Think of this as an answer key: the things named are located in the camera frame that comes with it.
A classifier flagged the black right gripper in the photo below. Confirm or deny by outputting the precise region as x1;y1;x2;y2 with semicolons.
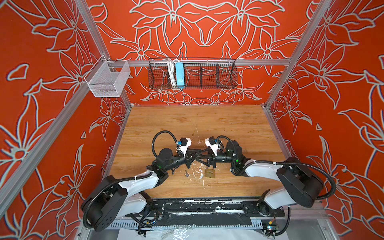
196;148;237;171

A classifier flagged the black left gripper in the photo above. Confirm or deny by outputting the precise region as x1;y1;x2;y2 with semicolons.
163;149;201;172

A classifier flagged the brass padlock with steel shackle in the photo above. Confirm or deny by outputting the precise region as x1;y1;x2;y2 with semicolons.
204;168;216;179

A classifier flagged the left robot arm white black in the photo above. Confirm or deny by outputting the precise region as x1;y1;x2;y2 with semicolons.
81;148;212;232

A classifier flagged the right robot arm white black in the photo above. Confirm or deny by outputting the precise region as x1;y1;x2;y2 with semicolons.
188;140;337;209

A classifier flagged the light blue box in basket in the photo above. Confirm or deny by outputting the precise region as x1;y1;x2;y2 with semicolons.
175;62;185;89

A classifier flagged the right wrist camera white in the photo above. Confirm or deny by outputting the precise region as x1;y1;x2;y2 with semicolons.
205;137;220;156

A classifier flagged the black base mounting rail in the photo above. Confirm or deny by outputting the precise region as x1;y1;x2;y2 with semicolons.
135;197;286;228

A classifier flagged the black wire wall basket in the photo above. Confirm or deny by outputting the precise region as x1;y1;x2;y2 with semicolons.
148;58;239;90

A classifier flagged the white cable bundle in basket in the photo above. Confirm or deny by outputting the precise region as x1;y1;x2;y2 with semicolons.
166;59;178;88

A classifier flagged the white wire mesh basket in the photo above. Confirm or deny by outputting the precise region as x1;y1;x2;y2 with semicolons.
85;56;131;98

